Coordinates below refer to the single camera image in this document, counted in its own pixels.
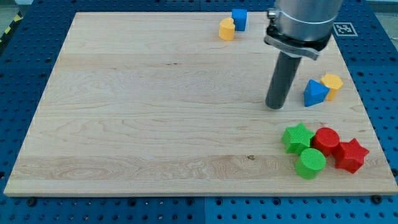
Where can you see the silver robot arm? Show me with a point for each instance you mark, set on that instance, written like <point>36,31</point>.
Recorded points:
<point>301,28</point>

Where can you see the blue triangle block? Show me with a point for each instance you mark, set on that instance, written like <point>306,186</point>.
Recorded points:
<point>314,93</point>

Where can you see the yellow hexagon block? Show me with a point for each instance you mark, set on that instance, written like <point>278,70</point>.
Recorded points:
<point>334,83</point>

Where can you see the wooden board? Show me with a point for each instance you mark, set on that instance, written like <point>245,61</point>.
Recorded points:
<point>156,104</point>

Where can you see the yellow heart block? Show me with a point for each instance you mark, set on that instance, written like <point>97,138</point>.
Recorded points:
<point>227,29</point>

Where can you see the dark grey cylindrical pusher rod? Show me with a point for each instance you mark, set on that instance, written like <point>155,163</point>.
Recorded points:
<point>281,81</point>

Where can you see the green star block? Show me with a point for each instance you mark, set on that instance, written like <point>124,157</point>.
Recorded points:
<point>297,138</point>

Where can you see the blue cube block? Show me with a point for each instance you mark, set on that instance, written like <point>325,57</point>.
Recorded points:
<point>240,18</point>

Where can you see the green cylinder block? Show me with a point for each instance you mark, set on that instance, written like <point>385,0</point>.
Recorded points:
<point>310,163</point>

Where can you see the red cylinder block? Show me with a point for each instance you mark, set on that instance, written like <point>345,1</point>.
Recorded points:
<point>325,140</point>

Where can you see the red star block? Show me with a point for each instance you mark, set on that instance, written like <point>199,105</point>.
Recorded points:
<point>350,155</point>

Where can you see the white fiducial marker tag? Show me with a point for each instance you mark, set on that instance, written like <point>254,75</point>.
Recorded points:
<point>344,29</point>

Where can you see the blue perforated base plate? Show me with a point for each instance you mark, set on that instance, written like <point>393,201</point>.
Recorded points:
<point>32,51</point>

